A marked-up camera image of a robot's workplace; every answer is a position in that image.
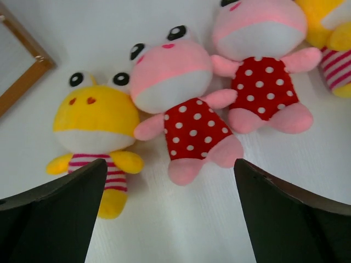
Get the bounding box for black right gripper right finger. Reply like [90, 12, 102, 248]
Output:
[234, 159, 350, 262]

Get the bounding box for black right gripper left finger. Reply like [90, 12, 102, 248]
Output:
[1, 159, 107, 262]

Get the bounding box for yellow plush pink stripes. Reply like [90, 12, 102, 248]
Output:
[46, 71, 144, 219]
[296, 0, 350, 98]

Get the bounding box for pink plush polka dots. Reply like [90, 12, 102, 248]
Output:
[129, 25, 244, 186]

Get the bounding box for wooden toy shelf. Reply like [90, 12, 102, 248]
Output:
[1, 3, 55, 116]

